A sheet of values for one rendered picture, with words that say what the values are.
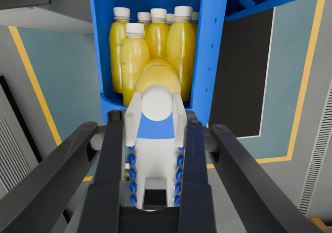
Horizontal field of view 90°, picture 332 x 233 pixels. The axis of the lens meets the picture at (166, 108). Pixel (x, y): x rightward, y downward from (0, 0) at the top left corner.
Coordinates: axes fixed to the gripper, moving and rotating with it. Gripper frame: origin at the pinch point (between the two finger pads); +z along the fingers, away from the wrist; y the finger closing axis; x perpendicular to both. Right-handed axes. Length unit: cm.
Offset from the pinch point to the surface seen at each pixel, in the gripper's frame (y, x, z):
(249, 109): 82, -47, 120
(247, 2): 41, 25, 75
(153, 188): -1, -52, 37
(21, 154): -125, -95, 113
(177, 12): 3.5, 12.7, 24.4
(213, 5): 8.8, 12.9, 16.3
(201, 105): 9.0, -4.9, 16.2
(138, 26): -4.7, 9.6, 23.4
